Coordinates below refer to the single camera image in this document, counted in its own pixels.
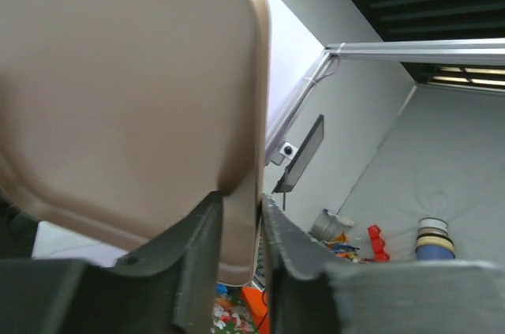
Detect filament spool stack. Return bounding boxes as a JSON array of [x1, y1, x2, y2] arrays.
[[414, 217, 455, 261]]

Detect grey bucket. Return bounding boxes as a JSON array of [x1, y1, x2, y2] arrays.
[[309, 209, 355, 242]]

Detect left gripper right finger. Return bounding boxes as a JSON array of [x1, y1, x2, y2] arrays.
[[262, 197, 504, 333]]

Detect red plastic parts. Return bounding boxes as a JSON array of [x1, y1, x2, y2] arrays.
[[368, 224, 390, 262]]

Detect gold tin lid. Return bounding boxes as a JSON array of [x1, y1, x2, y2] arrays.
[[1, 0, 270, 286]]

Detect overhead camera mount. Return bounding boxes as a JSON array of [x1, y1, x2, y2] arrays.
[[272, 114, 324, 193]]

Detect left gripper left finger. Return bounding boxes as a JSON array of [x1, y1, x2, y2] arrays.
[[1, 191, 223, 333]]

